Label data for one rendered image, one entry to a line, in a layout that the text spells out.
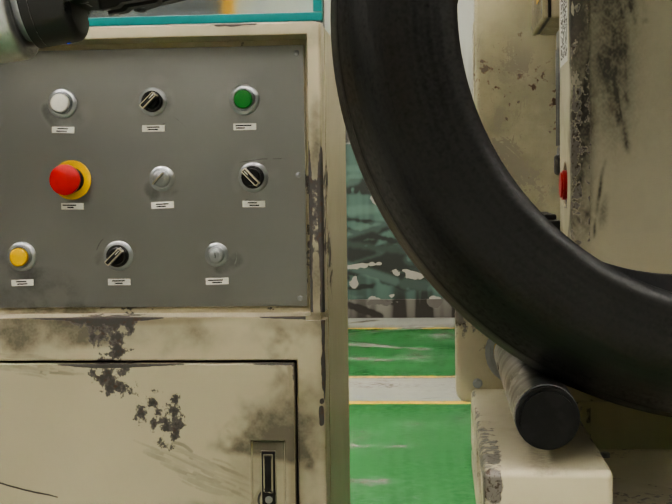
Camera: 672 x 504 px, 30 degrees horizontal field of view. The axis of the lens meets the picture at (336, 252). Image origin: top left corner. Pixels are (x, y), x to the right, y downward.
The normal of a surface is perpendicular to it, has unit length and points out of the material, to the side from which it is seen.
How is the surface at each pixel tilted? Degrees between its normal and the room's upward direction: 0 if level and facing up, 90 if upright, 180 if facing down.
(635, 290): 100
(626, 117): 90
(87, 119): 90
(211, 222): 90
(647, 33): 90
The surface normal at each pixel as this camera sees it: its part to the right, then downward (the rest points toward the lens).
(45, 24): 0.05, 0.74
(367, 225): -0.08, 0.05
